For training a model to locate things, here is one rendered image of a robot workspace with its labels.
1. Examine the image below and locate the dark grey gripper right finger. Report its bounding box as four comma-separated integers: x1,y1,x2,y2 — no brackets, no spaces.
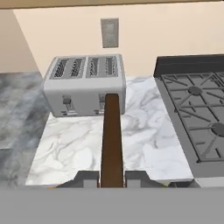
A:
123,170,165,189

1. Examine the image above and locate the grey four-slot toaster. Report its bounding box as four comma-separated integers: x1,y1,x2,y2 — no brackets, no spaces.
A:
43,53,127,118

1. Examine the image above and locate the dark grey gas hob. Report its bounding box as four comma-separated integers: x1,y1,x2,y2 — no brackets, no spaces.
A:
153,53,224,179

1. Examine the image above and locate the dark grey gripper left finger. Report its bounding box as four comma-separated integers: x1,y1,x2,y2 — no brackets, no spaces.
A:
56,170,102,189

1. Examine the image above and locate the brown bread slice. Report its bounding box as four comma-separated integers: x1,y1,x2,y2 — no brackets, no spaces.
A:
100,93,125,189

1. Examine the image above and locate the grey wall socket plate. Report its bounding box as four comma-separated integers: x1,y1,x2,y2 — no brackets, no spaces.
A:
100,17,120,49

